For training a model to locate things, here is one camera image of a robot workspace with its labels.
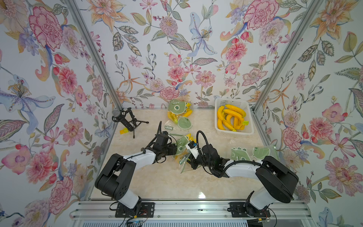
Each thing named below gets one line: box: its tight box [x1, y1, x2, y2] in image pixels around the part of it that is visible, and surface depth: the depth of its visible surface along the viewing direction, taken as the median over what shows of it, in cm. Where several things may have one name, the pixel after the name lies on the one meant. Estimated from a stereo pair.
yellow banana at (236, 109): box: [224, 104, 247, 118], surface depth 117 cm
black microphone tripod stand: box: [112, 107, 149, 139], surface depth 97 cm
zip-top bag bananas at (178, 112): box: [163, 99, 193, 131], surface depth 112 cm
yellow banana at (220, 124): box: [217, 118, 226, 131], surface depth 109 cm
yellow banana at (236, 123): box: [233, 116, 241, 130], surface depth 112 cm
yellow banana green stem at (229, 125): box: [221, 119, 237, 132], surface depth 109 cm
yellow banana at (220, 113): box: [217, 105, 226, 122], surface depth 112 cm
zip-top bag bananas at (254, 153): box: [230, 144, 280, 162], surface depth 90 cm
